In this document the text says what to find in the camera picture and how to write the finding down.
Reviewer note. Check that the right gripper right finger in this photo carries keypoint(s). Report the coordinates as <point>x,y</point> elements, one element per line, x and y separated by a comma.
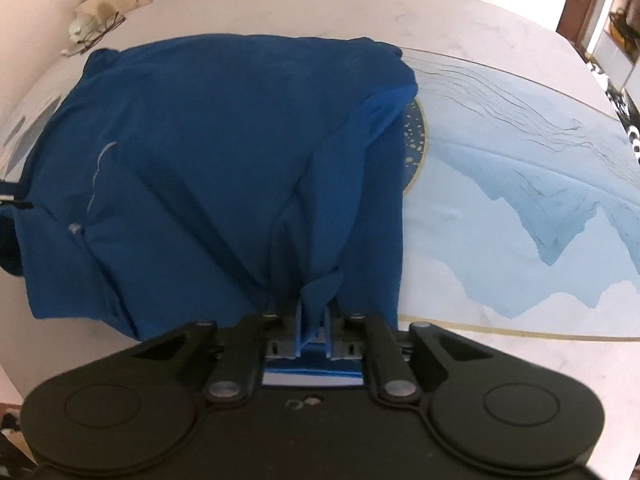
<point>370,341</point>

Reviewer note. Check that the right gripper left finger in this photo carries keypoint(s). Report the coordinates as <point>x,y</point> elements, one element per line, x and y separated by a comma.
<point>247,347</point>

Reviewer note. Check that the blue zip sweatshirt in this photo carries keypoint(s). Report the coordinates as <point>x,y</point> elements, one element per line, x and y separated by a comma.
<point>213,177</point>

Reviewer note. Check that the pale green ceramic pot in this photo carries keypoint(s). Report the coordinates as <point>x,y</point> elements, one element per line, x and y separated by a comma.
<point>82,27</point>

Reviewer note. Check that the dark framed eyeglasses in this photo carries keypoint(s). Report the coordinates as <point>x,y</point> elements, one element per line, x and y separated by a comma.
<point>106,26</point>

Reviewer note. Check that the light wooden stand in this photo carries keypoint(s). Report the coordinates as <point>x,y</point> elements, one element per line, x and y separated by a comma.
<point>98,7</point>

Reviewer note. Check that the patterned white tablecloth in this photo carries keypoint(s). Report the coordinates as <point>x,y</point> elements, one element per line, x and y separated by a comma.
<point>520,205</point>

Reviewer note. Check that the white shoe cabinet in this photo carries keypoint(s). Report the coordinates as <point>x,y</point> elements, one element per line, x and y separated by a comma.
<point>614,40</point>

